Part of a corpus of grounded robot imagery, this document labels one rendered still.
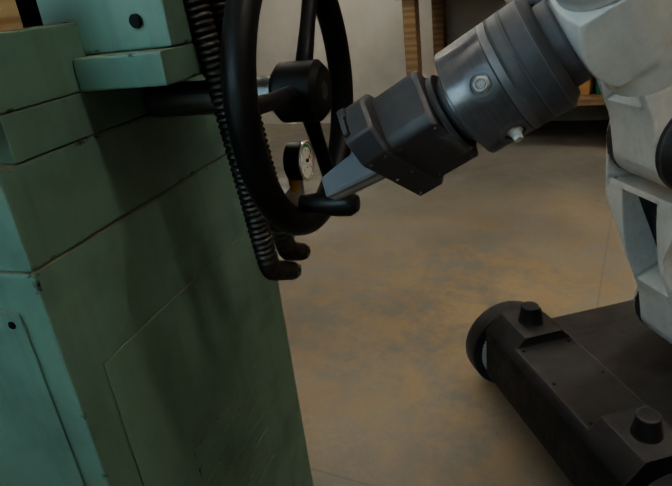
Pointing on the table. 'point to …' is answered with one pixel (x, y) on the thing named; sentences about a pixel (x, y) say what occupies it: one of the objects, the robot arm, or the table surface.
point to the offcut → (10, 18)
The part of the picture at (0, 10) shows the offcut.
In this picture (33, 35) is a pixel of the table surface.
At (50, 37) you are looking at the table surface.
